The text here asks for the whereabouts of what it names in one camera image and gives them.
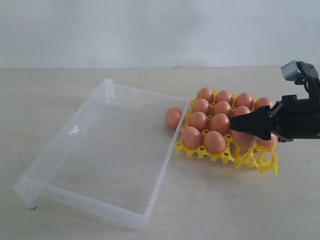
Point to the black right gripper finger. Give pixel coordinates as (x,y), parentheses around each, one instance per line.
(257,123)

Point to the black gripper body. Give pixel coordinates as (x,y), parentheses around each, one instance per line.
(293,118)

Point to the yellow plastic egg tray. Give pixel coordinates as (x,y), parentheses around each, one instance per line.
(258,157)

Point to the clear plastic container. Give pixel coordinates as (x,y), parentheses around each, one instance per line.
(110,158)

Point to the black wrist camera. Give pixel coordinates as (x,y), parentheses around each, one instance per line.
(303,73)

